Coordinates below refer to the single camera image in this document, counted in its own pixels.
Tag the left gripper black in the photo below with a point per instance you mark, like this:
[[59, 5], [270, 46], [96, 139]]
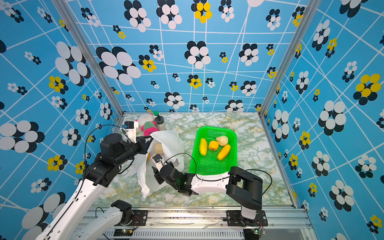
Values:
[[143, 146]]

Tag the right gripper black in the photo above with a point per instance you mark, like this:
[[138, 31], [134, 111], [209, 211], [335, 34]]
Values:
[[158, 175]]

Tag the white plastic bag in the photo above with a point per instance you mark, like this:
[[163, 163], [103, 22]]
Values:
[[166, 148]]

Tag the yellow lemon toy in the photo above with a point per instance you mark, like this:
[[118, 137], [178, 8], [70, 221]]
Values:
[[203, 147]]

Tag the orange yellow mango toy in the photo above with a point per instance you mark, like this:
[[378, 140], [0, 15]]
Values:
[[213, 146]]

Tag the yellow banana toy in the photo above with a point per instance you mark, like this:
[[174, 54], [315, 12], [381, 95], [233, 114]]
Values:
[[224, 152]]

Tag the cream round fruit toy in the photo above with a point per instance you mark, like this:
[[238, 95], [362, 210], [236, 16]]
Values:
[[158, 148]]

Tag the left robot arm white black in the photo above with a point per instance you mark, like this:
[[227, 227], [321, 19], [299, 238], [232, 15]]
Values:
[[97, 177]]

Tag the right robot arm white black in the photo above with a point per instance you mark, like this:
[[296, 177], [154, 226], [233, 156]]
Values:
[[242, 186]]

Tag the pink white plush toy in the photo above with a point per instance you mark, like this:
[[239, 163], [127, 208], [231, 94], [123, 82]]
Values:
[[147, 124]]

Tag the clear shaker jar black lid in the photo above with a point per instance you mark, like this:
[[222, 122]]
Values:
[[160, 123]]

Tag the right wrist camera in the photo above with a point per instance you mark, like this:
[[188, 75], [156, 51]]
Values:
[[158, 161]]

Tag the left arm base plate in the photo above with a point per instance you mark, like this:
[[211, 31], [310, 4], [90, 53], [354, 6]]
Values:
[[134, 218]]

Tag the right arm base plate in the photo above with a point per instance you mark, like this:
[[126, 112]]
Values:
[[234, 218]]

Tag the aluminium front rail frame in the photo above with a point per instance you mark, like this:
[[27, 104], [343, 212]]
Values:
[[206, 223]]

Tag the left aluminium corner post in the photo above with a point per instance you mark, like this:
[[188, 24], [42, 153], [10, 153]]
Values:
[[81, 42]]

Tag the aluminium corner post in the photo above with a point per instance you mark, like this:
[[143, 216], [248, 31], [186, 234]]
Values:
[[288, 57], [81, 42]]

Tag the right aluminium corner post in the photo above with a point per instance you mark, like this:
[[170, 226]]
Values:
[[288, 57]]

